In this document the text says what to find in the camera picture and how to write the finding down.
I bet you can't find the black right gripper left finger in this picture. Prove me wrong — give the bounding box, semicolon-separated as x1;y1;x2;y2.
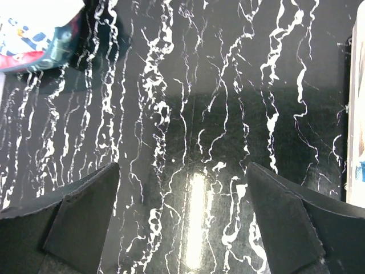
1;163;119;273

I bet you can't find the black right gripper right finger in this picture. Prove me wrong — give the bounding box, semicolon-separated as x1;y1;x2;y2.
246;163;364;273

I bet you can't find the white rectangular tray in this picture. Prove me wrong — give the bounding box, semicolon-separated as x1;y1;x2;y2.
346;2;364;208

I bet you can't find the red towel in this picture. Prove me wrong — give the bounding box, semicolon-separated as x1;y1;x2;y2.
1;51;44;71

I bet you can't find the teal round laundry basket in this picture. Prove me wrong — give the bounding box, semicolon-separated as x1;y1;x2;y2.
1;9;83;73

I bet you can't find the white blue patterned towel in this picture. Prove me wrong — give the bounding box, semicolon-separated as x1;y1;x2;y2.
1;0;85;56

